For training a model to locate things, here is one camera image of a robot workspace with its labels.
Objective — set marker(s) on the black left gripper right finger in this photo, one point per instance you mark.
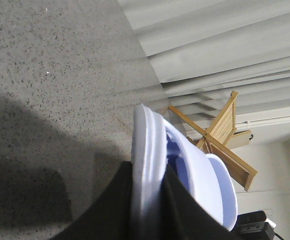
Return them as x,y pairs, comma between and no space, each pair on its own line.
182,218

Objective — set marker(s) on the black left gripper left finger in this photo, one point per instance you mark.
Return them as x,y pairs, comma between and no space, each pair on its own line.
108,217

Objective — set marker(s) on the light blue slipper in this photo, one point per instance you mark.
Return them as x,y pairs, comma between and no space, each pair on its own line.
209,183
155,141

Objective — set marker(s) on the black device on floor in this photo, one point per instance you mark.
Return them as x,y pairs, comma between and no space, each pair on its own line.
254,226

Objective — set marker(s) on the wooden folding rack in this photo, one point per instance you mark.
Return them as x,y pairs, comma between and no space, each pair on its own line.
215,138

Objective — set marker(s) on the beige board with hook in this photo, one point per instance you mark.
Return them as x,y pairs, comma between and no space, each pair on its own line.
240,139

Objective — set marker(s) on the grey-white curtain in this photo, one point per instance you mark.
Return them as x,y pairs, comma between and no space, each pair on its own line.
202,50

